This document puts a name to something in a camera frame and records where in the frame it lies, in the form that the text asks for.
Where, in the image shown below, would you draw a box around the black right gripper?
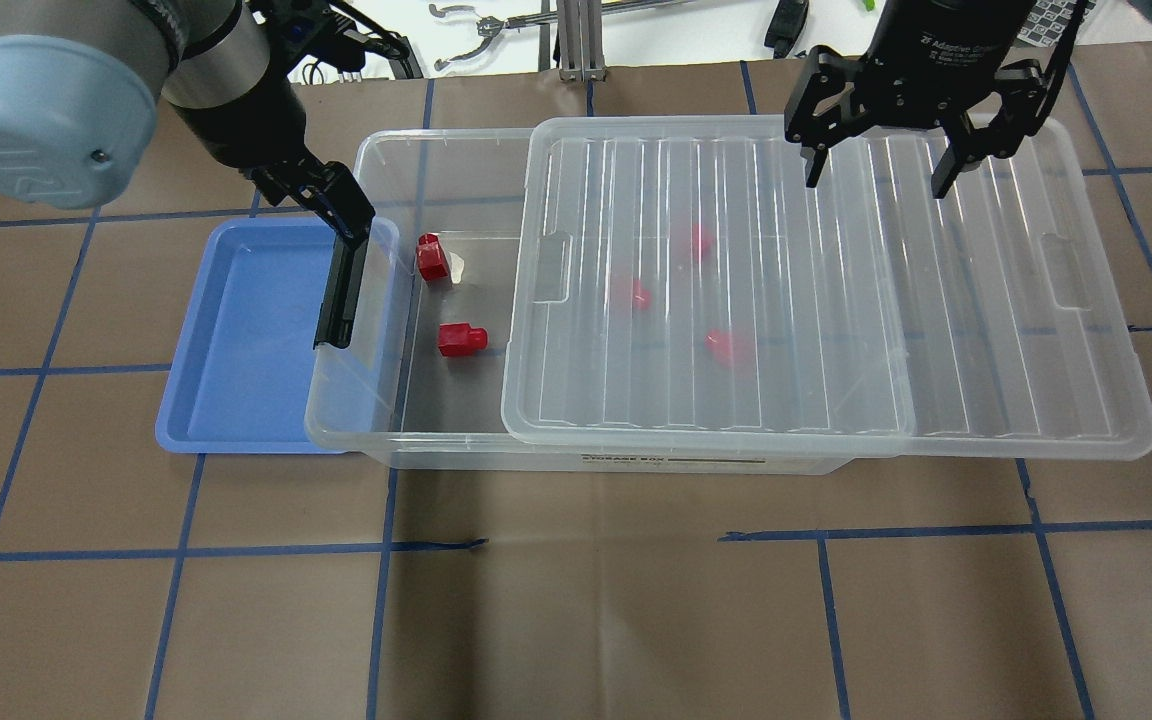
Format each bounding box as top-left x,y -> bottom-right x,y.
783,1 -> 1049,200

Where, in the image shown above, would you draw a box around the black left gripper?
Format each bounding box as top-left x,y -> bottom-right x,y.
248,151 -> 376,348

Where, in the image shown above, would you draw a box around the red block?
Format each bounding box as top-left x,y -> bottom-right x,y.
672,222 -> 717,266
704,328 -> 756,372
416,233 -> 450,285
607,275 -> 652,314

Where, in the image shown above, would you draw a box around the clear plastic box lid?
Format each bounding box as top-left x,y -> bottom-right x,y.
500,115 -> 1152,461

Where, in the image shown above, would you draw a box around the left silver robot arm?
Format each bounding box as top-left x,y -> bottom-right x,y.
0,1 -> 407,348

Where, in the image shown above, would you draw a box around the clear plastic storage box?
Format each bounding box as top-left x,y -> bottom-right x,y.
304,127 -> 922,473

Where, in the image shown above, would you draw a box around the red block lying sideways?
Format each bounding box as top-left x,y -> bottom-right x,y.
435,323 -> 490,357

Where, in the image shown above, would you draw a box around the blue plastic tray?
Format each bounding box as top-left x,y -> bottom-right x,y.
156,217 -> 414,454

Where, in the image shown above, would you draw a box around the black power adapter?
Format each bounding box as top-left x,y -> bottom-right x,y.
763,0 -> 810,59

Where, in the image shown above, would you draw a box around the checkered calibration board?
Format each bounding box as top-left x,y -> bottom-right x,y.
1014,0 -> 1079,47

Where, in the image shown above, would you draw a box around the aluminium frame post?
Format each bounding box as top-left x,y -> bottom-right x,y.
556,1 -> 607,83

